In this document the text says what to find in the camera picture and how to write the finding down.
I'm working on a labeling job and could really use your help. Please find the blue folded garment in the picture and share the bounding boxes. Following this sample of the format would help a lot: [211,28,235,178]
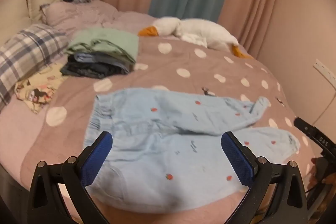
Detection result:
[68,52,132,69]

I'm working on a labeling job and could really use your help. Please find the plaid pillow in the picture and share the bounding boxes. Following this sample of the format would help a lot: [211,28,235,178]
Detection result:
[0,24,69,111]

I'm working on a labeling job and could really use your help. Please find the mauve polka dot blanket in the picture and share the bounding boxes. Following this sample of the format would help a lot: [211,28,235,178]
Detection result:
[20,35,318,224]

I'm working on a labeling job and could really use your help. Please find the pink bed sheet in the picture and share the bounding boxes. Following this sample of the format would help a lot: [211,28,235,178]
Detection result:
[0,99,66,188]

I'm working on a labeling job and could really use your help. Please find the cartoon print cloth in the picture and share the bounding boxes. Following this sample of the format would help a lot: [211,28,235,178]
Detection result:
[14,64,69,115]

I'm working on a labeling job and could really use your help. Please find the green folded garment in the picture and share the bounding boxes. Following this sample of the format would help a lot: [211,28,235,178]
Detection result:
[65,28,139,64]

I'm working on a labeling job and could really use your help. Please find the white wall socket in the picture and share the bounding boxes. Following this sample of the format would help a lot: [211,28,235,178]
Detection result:
[313,59,334,81]

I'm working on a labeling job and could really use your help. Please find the light blue strawberry print pants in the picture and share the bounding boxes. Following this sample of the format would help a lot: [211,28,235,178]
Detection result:
[83,88,301,214]

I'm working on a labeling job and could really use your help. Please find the dark folded garment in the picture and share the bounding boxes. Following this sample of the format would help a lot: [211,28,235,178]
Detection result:
[60,61,130,80]

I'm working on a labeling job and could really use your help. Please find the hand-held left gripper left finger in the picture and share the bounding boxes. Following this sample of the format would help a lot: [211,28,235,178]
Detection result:
[28,131,113,224]

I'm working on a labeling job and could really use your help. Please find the white cable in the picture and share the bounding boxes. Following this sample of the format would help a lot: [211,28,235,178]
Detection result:
[314,77,336,125]

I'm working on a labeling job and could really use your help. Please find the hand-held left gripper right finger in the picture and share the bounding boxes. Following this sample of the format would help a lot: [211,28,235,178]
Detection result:
[220,131,309,224]

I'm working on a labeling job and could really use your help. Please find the white goose plush toy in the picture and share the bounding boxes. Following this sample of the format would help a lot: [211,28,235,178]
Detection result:
[138,17,254,59]

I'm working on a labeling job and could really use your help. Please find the pink crumpled duvet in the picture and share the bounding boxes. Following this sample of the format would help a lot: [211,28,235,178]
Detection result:
[42,0,158,38]

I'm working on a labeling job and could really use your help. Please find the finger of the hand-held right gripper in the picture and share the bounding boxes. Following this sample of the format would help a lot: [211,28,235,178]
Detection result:
[293,116,317,139]

